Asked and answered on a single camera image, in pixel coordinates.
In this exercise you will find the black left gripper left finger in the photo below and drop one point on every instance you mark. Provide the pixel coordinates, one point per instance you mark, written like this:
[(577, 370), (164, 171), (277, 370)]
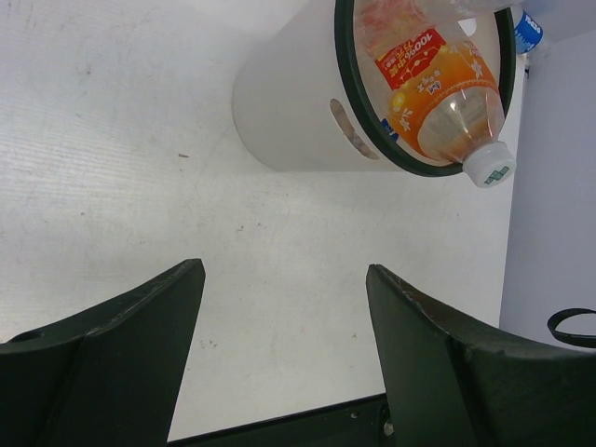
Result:
[(107, 376)]

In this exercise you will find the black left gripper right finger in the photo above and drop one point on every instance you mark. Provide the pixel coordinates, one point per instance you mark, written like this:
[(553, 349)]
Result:
[(453, 380)]

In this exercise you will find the large orange label bottle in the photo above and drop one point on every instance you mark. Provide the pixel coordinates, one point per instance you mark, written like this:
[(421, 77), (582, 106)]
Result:
[(431, 84)]

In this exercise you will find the white bin with black rim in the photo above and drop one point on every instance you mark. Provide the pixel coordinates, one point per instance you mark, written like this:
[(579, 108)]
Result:
[(299, 103)]

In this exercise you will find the small clear bottle blue label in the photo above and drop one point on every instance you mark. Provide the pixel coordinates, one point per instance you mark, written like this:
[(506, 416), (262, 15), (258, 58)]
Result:
[(393, 135)]

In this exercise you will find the blue label bottle at wall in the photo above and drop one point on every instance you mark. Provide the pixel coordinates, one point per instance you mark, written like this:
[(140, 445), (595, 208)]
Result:
[(529, 36)]

